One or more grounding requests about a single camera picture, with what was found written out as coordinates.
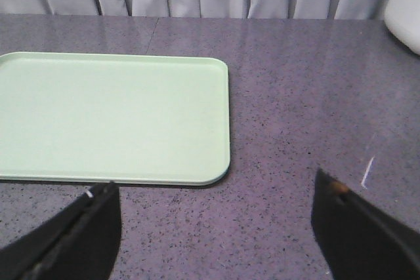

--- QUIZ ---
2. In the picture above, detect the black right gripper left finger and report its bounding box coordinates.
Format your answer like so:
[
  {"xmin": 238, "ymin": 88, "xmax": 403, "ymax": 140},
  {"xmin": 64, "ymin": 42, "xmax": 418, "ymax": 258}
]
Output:
[{"xmin": 1, "ymin": 182, "xmax": 122, "ymax": 279}]

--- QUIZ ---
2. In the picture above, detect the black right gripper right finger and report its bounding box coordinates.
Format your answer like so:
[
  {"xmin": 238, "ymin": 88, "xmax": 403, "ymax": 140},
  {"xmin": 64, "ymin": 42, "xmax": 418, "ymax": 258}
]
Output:
[{"xmin": 311, "ymin": 169, "xmax": 419, "ymax": 279}]

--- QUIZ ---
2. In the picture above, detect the light green plastic tray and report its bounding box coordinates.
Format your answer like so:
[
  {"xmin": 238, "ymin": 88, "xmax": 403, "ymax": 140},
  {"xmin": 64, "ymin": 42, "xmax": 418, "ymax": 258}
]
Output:
[{"xmin": 1, "ymin": 52, "xmax": 230, "ymax": 186}]

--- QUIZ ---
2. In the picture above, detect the white rounded object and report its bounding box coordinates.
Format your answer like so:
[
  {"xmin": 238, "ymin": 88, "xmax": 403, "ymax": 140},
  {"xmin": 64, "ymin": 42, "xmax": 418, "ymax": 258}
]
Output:
[{"xmin": 384, "ymin": 0, "xmax": 419, "ymax": 55}]

